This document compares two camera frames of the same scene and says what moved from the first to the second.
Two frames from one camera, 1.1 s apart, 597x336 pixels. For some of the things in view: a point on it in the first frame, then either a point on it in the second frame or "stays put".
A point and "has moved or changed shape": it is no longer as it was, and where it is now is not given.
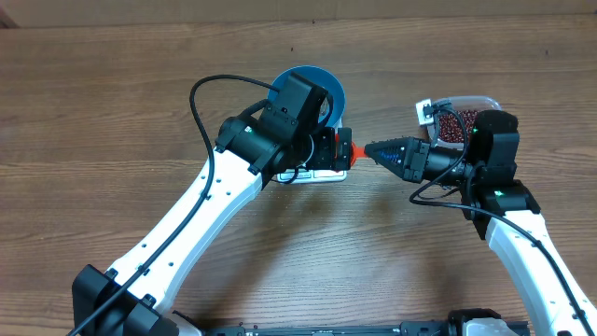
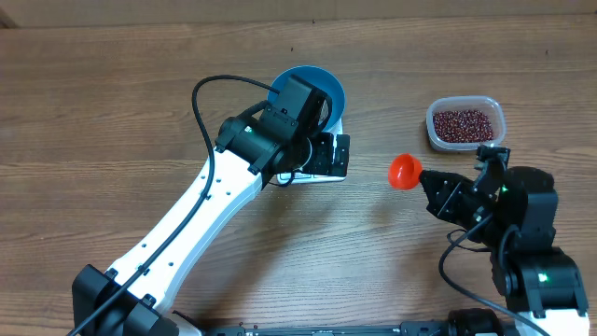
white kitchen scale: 309,176 stays put
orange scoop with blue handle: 357,151 has moved or changed shape
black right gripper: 413,159 → 443,205
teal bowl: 323,77 stays put
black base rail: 423,328 stays put
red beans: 451,126 stays put
